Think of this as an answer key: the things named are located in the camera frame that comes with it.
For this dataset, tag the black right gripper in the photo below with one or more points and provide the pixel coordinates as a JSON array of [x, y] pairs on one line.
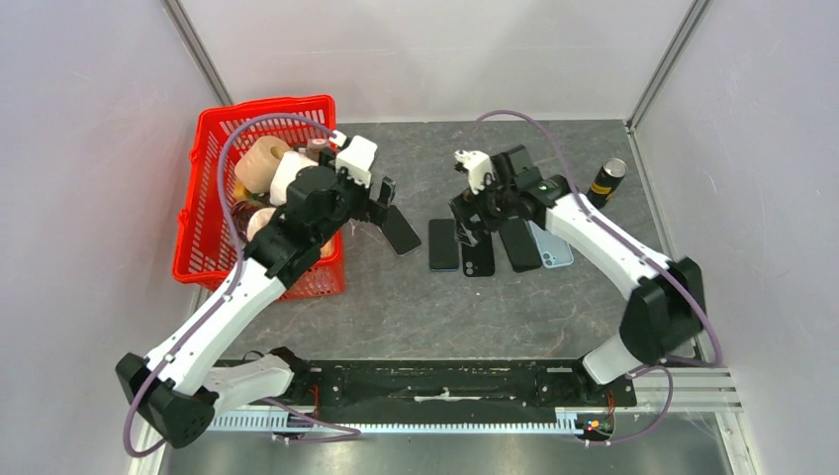
[[466, 205]]

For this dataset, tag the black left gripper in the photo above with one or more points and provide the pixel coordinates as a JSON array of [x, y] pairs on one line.
[[372, 210]]

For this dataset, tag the black smartphone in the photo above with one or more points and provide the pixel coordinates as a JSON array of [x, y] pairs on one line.
[[521, 250]]

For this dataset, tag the black phone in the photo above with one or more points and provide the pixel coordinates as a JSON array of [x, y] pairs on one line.
[[478, 257]]

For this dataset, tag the blue smartphone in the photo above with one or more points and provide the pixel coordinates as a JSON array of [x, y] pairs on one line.
[[443, 251]]

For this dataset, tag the light blue phone case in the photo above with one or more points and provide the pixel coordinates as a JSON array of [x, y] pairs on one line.
[[554, 251]]

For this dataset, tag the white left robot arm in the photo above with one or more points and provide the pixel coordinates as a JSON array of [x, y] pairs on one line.
[[175, 387]]

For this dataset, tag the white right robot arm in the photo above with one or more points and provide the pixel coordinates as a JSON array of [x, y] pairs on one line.
[[663, 296]]

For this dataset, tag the white paper bag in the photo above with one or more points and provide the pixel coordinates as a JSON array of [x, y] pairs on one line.
[[290, 165]]

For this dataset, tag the beige toilet paper roll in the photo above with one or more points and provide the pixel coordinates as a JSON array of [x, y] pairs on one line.
[[257, 167]]

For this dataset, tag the instant noodle bowl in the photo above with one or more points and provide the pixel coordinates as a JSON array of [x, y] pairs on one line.
[[241, 212]]

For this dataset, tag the black and yellow drink can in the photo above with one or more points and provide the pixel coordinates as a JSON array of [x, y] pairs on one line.
[[606, 182]]

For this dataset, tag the red plastic shopping basket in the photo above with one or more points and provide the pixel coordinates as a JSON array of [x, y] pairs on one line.
[[203, 252]]

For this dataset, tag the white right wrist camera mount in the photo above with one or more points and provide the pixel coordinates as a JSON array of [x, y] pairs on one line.
[[477, 167]]

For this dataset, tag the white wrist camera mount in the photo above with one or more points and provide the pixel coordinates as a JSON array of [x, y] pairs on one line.
[[477, 167], [355, 156]]

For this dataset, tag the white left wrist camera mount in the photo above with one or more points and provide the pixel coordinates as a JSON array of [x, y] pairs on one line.
[[355, 156]]

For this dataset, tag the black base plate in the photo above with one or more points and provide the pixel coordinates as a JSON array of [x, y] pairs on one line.
[[451, 391]]

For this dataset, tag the white cable duct rail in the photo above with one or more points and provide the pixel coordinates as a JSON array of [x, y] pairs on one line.
[[276, 420]]

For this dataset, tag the aluminium frame post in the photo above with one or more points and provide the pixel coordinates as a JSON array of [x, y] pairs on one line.
[[667, 62]]

